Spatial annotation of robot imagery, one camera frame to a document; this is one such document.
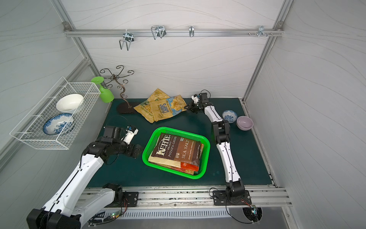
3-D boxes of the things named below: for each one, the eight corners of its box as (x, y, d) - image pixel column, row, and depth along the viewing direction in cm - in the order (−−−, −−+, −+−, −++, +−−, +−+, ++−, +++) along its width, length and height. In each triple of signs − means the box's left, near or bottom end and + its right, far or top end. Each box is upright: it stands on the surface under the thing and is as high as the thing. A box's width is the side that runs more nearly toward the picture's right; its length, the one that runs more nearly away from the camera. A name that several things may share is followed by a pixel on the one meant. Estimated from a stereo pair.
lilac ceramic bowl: (237, 131, 102) (239, 127, 98) (234, 120, 109) (236, 115, 104) (252, 131, 102) (255, 127, 98) (248, 120, 109) (251, 115, 104)
